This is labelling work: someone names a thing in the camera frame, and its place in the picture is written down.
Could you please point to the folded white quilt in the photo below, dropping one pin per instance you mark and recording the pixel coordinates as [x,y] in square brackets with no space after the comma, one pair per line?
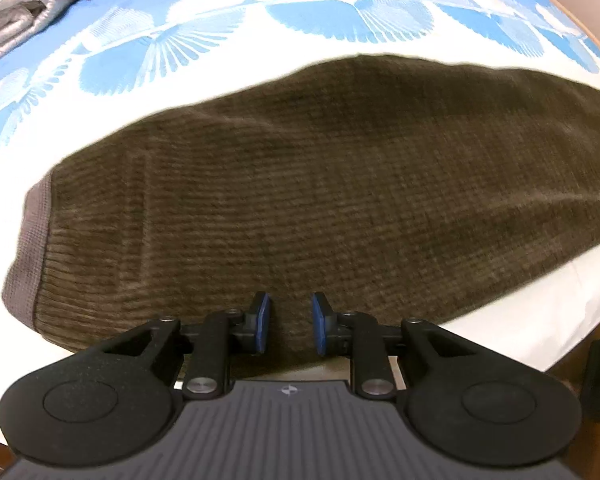
[15,5]

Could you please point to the blue white printed bed sheet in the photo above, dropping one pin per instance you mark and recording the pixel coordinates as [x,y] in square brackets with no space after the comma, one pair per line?
[305,15]

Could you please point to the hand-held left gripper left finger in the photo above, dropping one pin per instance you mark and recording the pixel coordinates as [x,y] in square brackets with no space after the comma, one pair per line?
[263,322]

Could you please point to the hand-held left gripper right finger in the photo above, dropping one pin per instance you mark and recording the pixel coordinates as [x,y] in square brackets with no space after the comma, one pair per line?
[320,322]

